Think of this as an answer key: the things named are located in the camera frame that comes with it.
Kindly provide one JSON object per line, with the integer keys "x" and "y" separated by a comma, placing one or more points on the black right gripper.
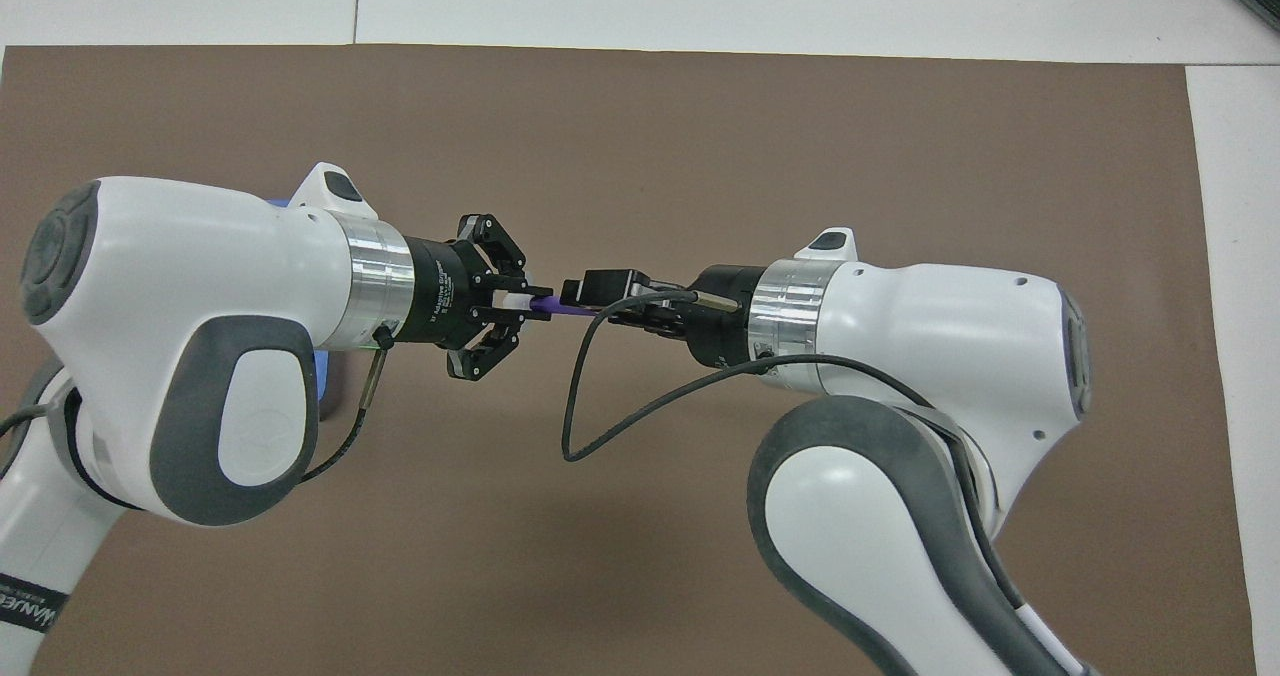
{"x": 725, "y": 326}

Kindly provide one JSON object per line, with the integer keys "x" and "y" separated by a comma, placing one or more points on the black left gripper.
{"x": 440, "y": 291}

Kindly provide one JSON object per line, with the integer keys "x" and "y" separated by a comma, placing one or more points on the purple pen with white cap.
{"x": 550, "y": 304}

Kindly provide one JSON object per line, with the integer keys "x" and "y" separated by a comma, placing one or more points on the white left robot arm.
{"x": 200, "y": 276}

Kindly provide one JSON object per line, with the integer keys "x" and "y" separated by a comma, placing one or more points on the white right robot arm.
{"x": 950, "y": 356}

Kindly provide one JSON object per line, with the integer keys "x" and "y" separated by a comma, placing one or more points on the brown table mat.
{"x": 640, "y": 156}

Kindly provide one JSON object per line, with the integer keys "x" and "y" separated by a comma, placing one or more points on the blue plastic tray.
{"x": 322, "y": 386}

